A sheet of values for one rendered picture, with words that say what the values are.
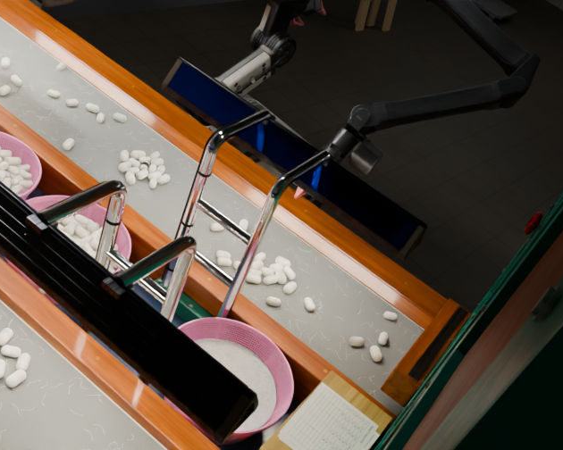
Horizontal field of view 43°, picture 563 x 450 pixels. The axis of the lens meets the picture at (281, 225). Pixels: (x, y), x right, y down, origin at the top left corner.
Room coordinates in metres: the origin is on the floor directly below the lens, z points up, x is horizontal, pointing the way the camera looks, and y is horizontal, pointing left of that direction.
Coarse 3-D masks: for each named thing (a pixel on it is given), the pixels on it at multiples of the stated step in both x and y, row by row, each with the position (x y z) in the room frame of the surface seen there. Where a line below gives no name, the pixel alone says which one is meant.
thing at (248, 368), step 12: (204, 348) 0.95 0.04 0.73; (216, 348) 0.96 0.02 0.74; (228, 348) 0.98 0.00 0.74; (240, 348) 1.00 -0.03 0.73; (228, 360) 0.95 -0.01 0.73; (240, 360) 0.96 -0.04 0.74; (252, 360) 0.98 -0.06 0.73; (240, 372) 0.94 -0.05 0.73; (252, 372) 0.95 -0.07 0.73; (264, 372) 0.96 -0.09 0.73; (252, 384) 0.92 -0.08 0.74; (264, 384) 0.93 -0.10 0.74; (264, 396) 0.90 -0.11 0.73; (264, 408) 0.88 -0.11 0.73; (252, 420) 0.85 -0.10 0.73; (264, 420) 0.86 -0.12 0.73
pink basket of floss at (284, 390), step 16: (208, 320) 0.99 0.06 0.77; (224, 320) 1.01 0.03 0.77; (192, 336) 0.97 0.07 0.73; (208, 336) 0.99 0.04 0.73; (224, 336) 1.00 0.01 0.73; (240, 336) 1.01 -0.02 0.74; (256, 336) 1.02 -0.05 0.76; (256, 352) 1.00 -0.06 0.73; (272, 352) 1.00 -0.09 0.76; (272, 368) 0.98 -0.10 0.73; (288, 368) 0.96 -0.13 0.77; (288, 384) 0.94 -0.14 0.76; (288, 400) 0.89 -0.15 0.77; (272, 416) 0.87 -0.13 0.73; (240, 432) 0.78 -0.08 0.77; (256, 432) 0.80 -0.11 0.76
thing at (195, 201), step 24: (240, 120) 1.17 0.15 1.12; (264, 120) 1.22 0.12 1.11; (216, 144) 1.09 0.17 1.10; (312, 168) 1.12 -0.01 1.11; (192, 192) 1.08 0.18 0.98; (192, 216) 1.08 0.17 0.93; (216, 216) 1.06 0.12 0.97; (264, 216) 1.03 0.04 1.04; (240, 240) 1.04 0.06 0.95; (168, 264) 1.08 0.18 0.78; (240, 264) 1.03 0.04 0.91; (240, 288) 1.03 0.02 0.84; (192, 312) 1.05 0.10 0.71
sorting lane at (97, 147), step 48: (0, 48) 1.63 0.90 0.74; (0, 96) 1.43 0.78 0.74; (48, 96) 1.51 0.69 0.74; (96, 96) 1.61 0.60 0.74; (96, 144) 1.41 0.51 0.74; (144, 144) 1.50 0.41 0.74; (144, 192) 1.32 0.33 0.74; (288, 240) 1.37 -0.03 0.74; (336, 288) 1.28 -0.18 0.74; (336, 336) 1.13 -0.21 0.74
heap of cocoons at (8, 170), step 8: (0, 152) 1.23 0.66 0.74; (8, 152) 1.24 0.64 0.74; (0, 160) 1.21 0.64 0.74; (8, 160) 1.22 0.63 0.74; (16, 160) 1.23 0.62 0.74; (0, 168) 1.18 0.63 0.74; (8, 168) 1.20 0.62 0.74; (16, 168) 1.20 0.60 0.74; (24, 168) 1.22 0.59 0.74; (0, 176) 1.16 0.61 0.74; (8, 176) 1.18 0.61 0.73; (16, 176) 1.18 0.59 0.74; (24, 176) 1.19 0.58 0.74; (8, 184) 1.15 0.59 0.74; (16, 184) 1.16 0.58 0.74; (24, 184) 1.17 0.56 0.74; (32, 184) 1.18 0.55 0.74; (16, 192) 1.13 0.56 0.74; (24, 192) 1.16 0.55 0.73
